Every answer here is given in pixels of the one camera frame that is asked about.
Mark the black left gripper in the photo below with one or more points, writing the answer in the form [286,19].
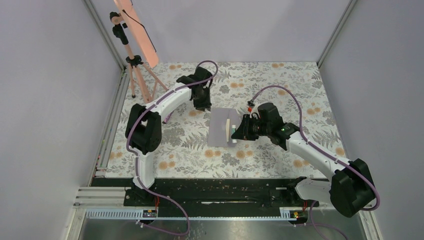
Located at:
[205,105]

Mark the pink board on tripod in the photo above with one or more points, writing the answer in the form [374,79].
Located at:
[138,31]

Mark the grey envelope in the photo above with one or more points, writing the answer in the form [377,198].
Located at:
[217,129]

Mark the purple glitter microphone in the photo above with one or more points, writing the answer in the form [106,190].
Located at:
[167,118]

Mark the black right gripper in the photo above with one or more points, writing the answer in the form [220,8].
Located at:
[243,132]

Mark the pink tripod stand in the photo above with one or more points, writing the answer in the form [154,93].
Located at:
[134,61]

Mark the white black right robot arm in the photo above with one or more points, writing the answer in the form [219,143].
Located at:
[349,186]

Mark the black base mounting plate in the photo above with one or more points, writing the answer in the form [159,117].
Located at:
[211,198]

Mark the beige letter paper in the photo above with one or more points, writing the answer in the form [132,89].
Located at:
[227,129]

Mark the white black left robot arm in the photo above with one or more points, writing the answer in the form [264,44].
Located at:
[144,126]

